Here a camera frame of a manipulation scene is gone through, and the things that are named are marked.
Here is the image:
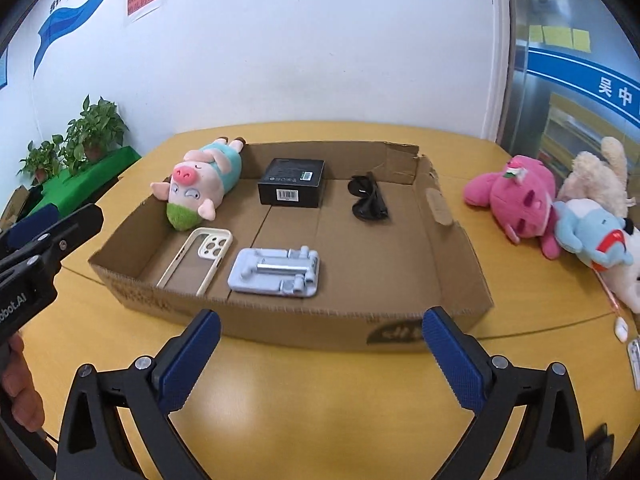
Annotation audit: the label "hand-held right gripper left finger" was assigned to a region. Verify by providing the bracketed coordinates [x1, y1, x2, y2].
[56, 308, 222, 480]

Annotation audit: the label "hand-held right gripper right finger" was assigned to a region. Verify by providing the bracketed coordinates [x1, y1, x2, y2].
[421, 306, 586, 480]

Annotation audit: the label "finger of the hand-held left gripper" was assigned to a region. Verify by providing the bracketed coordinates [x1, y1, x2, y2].
[0, 203, 104, 275]
[0, 205, 58, 256]

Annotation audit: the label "light blue phone stand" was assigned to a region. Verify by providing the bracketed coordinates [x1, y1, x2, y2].
[227, 245, 321, 300]

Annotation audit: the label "beige phone case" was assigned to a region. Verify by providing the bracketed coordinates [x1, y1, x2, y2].
[156, 227, 234, 295]

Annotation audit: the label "cardboard box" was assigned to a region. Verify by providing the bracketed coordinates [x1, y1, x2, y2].
[87, 140, 495, 353]

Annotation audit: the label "black sunglasses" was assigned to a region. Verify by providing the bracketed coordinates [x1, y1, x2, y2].
[347, 171, 391, 223]

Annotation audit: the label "black product box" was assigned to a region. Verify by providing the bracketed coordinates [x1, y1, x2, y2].
[257, 158, 326, 208]

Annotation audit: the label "wooden desktop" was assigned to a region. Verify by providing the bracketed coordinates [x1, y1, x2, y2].
[20, 121, 640, 480]

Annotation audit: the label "person's left hand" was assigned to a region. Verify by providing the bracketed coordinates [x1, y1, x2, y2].
[0, 332, 46, 433]

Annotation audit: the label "green cloth covered stand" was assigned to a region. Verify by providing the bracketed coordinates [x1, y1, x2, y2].
[20, 146, 142, 218]

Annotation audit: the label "small potted green plant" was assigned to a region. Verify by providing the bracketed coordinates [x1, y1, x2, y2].
[17, 140, 66, 186]

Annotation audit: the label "large potted green plant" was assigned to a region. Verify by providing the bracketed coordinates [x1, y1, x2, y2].
[65, 94, 130, 163]

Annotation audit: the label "pig plush toy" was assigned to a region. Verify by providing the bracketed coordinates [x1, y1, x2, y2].
[151, 137, 246, 232]

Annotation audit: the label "black plastic object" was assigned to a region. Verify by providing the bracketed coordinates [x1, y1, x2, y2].
[582, 422, 618, 480]

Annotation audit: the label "pink plush toy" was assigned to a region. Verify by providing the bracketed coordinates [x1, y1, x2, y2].
[462, 155, 561, 261]

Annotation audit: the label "blue elephant plush toy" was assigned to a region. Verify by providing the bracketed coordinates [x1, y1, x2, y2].
[550, 199, 636, 273]

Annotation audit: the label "cream plush toy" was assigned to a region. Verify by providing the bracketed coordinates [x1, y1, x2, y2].
[557, 136, 640, 313]

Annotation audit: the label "blue glass banner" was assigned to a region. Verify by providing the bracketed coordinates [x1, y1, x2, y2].
[527, 47, 640, 123]

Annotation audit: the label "blue wall decal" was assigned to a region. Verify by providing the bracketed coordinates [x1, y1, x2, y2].
[32, 0, 151, 78]

